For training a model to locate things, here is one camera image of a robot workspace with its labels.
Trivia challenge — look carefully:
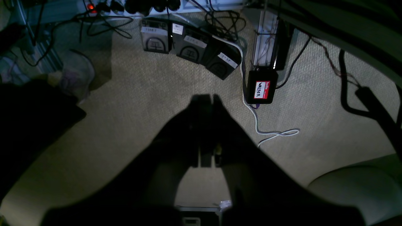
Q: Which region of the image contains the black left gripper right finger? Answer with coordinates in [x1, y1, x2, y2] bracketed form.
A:
[212, 94, 365, 226]

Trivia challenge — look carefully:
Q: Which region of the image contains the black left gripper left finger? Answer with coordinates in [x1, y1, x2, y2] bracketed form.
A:
[41, 99, 196, 226]

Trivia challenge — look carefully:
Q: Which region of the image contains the black box with name sticker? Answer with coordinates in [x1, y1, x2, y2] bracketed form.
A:
[245, 70, 279, 105]

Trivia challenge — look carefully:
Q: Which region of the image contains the black foot pedal right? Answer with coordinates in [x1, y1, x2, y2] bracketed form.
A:
[201, 38, 242, 80]

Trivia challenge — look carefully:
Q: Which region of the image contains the black foot pedal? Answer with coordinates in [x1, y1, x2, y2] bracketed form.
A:
[201, 38, 242, 80]
[140, 18, 171, 54]
[171, 21, 210, 63]

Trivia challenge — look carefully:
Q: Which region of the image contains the aluminium table leg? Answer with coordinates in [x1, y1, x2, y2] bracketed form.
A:
[251, 11, 279, 70]

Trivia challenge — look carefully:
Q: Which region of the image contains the black foot pedal middle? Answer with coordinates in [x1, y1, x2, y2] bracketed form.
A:
[171, 21, 210, 63]

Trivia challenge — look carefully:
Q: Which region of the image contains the black foot pedal left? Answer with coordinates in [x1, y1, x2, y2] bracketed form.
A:
[140, 18, 171, 54]

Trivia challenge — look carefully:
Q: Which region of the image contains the white power strip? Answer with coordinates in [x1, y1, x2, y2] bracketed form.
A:
[85, 0, 245, 17]

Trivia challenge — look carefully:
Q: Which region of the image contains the white cable on carpet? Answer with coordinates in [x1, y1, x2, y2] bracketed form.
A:
[212, 35, 300, 147]

